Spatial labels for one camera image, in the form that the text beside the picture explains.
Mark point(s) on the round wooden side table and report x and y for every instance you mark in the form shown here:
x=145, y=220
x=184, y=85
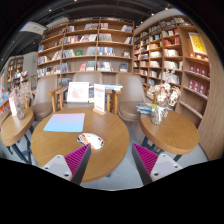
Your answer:
x=173, y=133
x=15, y=128

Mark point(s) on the small distant wooden bookshelf unit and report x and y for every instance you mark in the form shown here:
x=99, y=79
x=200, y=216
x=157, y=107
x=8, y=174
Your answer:
x=16, y=70

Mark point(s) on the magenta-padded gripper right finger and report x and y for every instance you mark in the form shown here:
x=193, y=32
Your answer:
x=163, y=165

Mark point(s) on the colourful book stack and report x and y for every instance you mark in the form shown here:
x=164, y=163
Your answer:
x=145, y=108

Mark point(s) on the small white table card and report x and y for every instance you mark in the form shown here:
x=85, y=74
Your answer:
x=12, y=107

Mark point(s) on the white orange black computer mouse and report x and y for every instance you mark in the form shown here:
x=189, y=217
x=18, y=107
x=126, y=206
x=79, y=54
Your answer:
x=92, y=139

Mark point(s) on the white framed floral picture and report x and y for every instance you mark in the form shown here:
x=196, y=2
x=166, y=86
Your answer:
x=78, y=92

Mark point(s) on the dark blue book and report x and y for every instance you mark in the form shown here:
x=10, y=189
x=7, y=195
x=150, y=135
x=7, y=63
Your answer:
x=91, y=95

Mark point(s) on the brown armchair with wooden arms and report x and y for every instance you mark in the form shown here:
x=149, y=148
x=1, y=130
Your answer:
x=86, y=77
x=131, y=93
x=45, y=96

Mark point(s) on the curved wooden bookshelf unit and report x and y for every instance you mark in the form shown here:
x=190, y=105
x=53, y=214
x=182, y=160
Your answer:
x=173, y=53

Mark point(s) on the white sign in wooden base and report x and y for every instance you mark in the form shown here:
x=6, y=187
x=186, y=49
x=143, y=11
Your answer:
x=99, y=96

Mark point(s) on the light blue book stack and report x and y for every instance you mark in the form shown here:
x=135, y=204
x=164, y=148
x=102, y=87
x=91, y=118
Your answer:
x=113, y=87

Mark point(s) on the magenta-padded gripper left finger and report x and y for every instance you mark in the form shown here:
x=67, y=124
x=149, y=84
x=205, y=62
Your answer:
x=58, y=165

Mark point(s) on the pink blue gradient mouse pad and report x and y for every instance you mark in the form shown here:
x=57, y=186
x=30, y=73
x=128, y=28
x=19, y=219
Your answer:
x=65, y=122

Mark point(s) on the flat wooden bookshelf unit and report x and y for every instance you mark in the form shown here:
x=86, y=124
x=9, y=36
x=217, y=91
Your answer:
x=83, y=42

